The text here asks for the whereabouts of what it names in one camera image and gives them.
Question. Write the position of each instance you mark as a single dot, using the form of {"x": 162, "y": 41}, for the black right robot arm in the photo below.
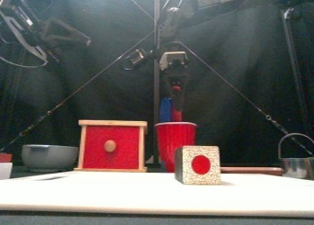
{"x": 191, "y": 2}

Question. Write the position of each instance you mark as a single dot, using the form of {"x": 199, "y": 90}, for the sushi roll toy block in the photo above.
{"x": 201, "y": 165}

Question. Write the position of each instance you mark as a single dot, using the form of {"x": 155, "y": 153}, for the blue toy utensil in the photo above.
{"x": 166, "y": 110}

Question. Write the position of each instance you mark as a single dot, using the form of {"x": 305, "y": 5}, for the red plastic cup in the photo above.
{"x": 174, "y": 143}

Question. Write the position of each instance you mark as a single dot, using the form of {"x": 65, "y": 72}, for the red wooden drawer box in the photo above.
{"x": 110, "y": 144}

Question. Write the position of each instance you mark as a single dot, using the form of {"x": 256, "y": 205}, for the thin curved metal pole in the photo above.
{"x": 296, "y": 72}

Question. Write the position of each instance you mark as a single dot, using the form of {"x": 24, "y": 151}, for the brown wooden rod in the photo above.
{"x": 252, "y": 170}

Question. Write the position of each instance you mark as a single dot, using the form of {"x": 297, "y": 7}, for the grey bowl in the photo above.
{"x": 49, "y": 156}

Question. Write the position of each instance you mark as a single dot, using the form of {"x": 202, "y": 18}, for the white cutting board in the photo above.
{"x": 122, "y": 193}

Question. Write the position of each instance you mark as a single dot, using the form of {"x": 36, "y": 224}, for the small white and red cup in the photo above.
{"x": 4, "y": 170}

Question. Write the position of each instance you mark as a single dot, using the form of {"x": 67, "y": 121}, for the vertical metal frame pole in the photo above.
{"x": 157, "y": 94}

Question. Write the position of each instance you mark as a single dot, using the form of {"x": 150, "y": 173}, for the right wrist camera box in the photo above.
{"x": 173, "y": 59}

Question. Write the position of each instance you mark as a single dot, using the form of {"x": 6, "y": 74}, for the black camera on frame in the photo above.
{"x": 135, "y": 58}

